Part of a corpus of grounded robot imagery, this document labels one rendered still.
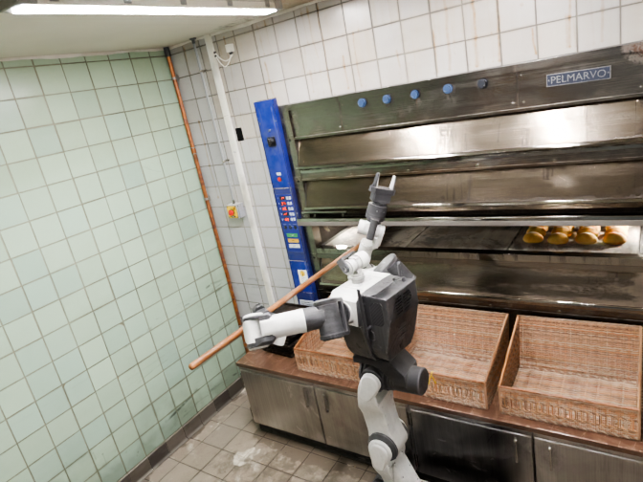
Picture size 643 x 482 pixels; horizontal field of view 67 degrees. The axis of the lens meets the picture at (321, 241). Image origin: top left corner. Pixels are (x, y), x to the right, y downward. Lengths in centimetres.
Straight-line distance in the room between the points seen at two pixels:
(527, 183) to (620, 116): 47
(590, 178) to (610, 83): 41
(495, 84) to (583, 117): 41
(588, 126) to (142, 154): 253
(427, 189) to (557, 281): 80
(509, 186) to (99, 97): 237
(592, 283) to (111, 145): 276
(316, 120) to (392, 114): 49
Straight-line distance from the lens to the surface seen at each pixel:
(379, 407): 221
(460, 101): 256
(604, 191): 250
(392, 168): 275
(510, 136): 251
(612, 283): 268
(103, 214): 320
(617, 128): 244
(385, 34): 267
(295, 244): 324
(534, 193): 254
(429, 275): 288
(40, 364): 312
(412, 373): 206
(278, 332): 180
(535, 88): 248
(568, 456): 255
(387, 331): 187
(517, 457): 262
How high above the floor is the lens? 218
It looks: 18 degrees down
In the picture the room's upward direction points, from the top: 11 degrees counter-clockwise
